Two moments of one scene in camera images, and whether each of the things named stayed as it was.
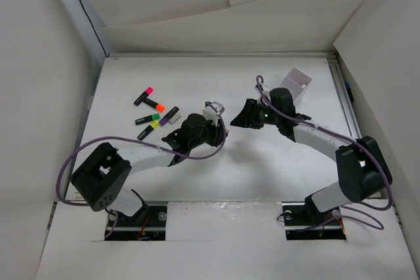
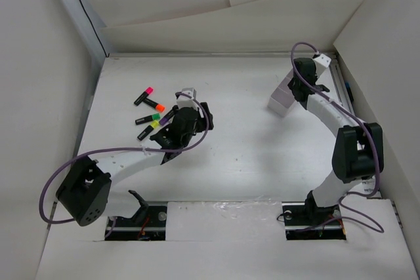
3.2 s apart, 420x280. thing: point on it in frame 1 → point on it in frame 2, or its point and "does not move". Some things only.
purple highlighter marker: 168,116 does not move
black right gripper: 247,117 → 291,82
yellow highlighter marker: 153,126 does not move
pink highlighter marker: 144,96 does not move
